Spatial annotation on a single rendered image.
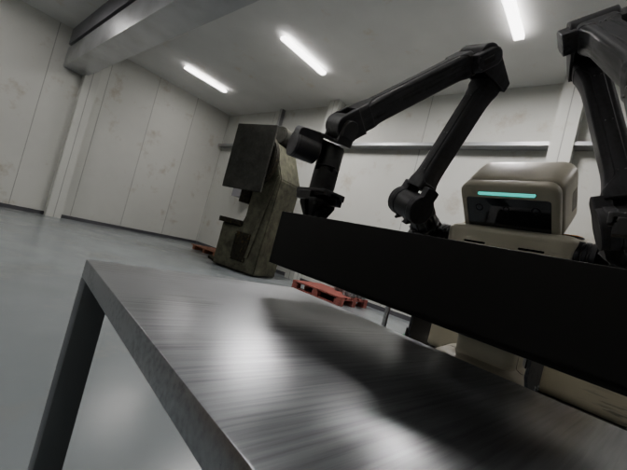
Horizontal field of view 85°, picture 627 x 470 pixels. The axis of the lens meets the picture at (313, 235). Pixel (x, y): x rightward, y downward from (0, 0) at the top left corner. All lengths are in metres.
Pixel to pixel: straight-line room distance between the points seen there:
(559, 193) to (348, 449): 0.71
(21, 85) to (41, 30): 1.33
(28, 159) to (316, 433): 10.29
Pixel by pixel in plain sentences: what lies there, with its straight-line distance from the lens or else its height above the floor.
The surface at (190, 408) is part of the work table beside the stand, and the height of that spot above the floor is 0.79.
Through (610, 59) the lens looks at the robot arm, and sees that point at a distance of 0.71.
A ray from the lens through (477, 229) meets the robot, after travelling 0.93.
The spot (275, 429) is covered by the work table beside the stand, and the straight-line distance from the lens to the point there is 0.24.
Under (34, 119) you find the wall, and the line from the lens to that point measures 10.48.
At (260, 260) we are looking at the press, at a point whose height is 0.36.
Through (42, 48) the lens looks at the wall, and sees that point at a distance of 10.75.
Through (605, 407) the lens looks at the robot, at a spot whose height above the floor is 0.72.
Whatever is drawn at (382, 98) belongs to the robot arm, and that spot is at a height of 1.27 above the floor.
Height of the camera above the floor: 0.92
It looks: 2 degrees up
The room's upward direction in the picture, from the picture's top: 15 degrees clockwise
